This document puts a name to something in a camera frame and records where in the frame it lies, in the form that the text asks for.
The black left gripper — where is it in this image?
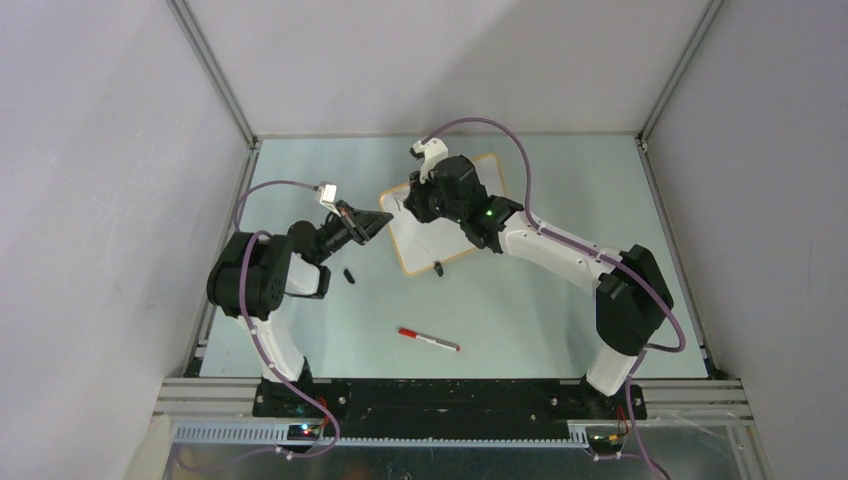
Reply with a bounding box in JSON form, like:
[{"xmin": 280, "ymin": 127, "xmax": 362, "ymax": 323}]
[{"xmin": 314, "ymin": 200, "xmax": 391, "ymax": 263}]

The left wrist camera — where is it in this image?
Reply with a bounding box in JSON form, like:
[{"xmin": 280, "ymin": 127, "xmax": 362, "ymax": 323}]
[{"xmin": 316, "ymin": 182, "xmax": 339, "ymax": 216}]

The black marker cap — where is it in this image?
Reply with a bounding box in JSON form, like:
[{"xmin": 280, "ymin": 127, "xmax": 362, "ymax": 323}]
[{"xmin": 343, "ymin": 268, "xmax": 356, "ymax": 284}]

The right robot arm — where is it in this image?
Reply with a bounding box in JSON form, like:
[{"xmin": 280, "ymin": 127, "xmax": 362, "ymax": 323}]
[{"xmin": 403, "ymin": 156, "xmax": 674, "ymax": 418}]

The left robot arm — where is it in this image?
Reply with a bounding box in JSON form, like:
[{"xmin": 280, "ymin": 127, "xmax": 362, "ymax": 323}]
[{"xmin": 206, "ymin": 200, "xmax": 394, "ymax": 417}]

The red whiteboard marker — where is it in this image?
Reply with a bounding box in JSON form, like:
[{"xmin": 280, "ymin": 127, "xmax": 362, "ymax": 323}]
[{"xmin": 398, "ymin": 327, "xmax": 461, "ymax": 352}]

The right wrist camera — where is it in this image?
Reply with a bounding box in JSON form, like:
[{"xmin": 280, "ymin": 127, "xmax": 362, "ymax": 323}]
[{"xmin": 410, "ymin": 137, "xmax": 449, "ymax": 184}]

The white whiteboard yellow frame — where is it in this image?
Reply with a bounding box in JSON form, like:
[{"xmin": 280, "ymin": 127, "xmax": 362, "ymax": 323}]
[{"xmin": 378, "ymin": 153, "xmax": 508, "ymax": 276}]

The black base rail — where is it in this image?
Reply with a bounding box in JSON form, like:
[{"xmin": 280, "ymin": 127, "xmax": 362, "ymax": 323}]
[{"xmin": 252, "ymin": 379, "xmax": 647, "ymax": 441}]

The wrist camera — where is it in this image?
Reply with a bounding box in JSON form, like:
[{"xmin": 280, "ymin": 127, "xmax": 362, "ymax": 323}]
[
  {"xmin": 410, "ymin": 137, "xmax": 449, "ymax": 184},
  {"xmin": 316, "ymin": 182, "xmax": 339, "ymax": 216}
]

